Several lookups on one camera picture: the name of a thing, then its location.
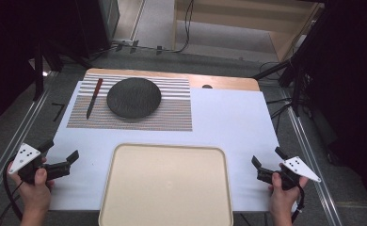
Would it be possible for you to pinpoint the light wooden shelf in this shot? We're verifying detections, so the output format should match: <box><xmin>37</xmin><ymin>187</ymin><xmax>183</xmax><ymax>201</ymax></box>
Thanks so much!
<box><xmin>171</xmin><ymin>0</ymin><xmax>327</xmax><ymax>63</ymax></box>

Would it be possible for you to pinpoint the black floor cable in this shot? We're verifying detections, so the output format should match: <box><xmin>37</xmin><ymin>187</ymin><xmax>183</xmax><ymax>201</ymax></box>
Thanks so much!
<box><xmin>265</xmin><ymin>96</ymin><xmax>295</xmax><ymax>135</ymax></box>

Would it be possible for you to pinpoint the black angled key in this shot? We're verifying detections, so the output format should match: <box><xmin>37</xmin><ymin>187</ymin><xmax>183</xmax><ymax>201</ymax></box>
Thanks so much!
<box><xmin>51</xmin><ymin>102</ymin><xmax>67</xmax><ymax>123</ymax></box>

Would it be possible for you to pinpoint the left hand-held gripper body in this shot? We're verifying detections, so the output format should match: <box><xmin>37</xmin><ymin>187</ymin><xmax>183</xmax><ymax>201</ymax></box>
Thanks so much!
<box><xmin>8</xmin><ymin>142</ymin><xmax>72</xmax><ymax>186</ymax></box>

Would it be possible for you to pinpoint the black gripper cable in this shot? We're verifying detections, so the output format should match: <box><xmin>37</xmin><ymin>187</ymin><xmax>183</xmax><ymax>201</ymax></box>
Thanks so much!
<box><xmin>2</xmin><ymin>155</ymin><xmax>25</xmax><ymax>222</ymax></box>
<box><xmin>290</xmin><ymin>184</ymin><xmax>306</xmax><ymax>224</ymax></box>

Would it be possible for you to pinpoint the person's left hand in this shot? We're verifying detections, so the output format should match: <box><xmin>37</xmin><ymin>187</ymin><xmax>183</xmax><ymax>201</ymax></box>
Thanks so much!
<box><xmin>8</xmin><ymin>157</ymin><xmax>56</xmax><ymax>217</ymax></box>

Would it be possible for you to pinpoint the striped placemat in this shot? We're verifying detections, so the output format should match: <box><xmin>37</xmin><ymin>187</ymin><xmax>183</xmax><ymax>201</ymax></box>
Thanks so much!
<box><xmin>66</xmin><ymin>73</ymin><xmax>194</xmax><ymax>133</ymax></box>

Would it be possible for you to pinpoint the black metal stand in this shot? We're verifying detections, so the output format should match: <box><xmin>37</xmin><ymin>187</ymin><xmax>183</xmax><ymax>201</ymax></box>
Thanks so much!
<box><xmin>30</xmin><ymin>37</ymin><xmax>93</xmax><ymax>102</ymax></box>

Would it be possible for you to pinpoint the black hanging cable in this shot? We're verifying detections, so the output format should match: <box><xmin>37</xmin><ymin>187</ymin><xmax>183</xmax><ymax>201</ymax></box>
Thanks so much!
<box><xmin>171</xmin><ymin>0</ymin><xmax>196</xmax><ymax>55</ymax></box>

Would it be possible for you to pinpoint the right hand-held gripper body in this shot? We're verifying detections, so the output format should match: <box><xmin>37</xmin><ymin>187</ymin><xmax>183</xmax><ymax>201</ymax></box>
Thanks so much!
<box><xmin>256</xmin><ymin>155</ymin><xmax>323</xmax><ymax>191</ymax></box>

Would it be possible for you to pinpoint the beige plastic tray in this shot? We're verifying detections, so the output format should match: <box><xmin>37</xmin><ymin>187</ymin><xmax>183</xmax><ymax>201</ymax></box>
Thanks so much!
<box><xmin>98</xmin><ymin>142</ymin><xmax>235</xmax><ymax>226</ymax></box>

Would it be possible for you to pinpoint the white table cover sheet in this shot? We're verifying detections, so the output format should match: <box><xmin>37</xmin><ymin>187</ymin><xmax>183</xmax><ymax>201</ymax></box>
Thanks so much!
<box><xmin>47</xmin><ymin>80</ymin><xmax>299</xmax><ymax>214</ymax></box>

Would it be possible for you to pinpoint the dark curtain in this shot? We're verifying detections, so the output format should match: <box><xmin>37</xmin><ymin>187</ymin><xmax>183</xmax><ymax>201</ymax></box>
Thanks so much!
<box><xmin>0</xmin><ymin>0</ymin><xmax>81</xmax><ymax>135</ymax></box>
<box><xmin>297</xmin><ymin>0</ymin><xmax>367</xmax><ymax>210</ymax></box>

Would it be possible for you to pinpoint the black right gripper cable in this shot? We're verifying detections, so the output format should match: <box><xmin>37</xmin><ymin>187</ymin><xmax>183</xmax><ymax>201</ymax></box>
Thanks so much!
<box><xmin>290</xmin><ymin>184</ymin><xmax>306</xmax><ymax>224</ymax></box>

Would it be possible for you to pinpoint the black cabinet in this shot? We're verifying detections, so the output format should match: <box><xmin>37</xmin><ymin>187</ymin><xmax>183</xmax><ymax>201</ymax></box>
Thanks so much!
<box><xmin>73</xmin><ymin>0</ymin><xmax>121</xmax><ymax>60</ymax></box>

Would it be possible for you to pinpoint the person's right hand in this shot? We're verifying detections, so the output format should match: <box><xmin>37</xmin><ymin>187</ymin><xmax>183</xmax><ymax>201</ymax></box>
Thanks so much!
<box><xmin>267</xmin><ymin>163</ymin><xmax>310</xmax><ymax>220</ymax></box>

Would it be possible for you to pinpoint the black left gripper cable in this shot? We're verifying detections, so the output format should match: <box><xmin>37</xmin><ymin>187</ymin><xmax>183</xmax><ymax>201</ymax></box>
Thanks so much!
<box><xmin>2</xmin><ymin>155</ymin><xmax>25</xmax><ymax>222</ymax></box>

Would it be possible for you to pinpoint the wooden table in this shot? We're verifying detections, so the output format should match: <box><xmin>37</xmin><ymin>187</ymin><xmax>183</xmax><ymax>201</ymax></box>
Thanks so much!
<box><xmin>83</xmin><ymin>67</ymin><xmax>262</xmax><ymax>93</ymax></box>

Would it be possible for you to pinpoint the black round plate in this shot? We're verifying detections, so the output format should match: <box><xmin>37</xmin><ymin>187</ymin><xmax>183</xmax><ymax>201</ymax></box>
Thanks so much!
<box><xmin>105</xmin><ymin>76</ymin><xmax>163</xmax><ymax>120</ymax></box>

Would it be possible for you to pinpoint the metal floor rail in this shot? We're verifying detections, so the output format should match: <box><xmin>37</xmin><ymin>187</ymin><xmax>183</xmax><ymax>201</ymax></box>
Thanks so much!
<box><xmin>279</xmin><ymin>88</ymin><xmax>343</xmax><ymax>226</ymax></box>
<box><xmin>0</xmin><ymin>89</ymin><xmax>54</xmax><ymax>210</ymax></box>

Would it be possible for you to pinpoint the dark red knife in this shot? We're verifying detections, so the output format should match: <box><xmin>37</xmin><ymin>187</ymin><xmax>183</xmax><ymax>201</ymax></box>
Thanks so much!
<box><xmin>86</xmin><ymin>77</ymin><xmax>104</xmax><ymax>121</ymax></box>

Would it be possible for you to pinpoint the black tripod stand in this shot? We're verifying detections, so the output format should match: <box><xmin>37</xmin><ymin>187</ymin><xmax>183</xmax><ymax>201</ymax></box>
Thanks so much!
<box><xmin>251</xmin><ymin>55</ymin><xmax>307</xmax><ymax>118</ymax></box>

